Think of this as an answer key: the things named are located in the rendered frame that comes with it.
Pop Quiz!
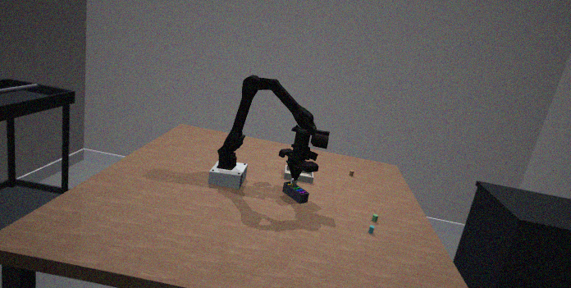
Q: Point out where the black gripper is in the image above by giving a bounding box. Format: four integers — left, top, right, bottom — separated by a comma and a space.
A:
279, 143, 318, 181

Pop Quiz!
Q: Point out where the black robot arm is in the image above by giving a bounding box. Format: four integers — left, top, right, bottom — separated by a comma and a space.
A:
217, 75, 330, 170

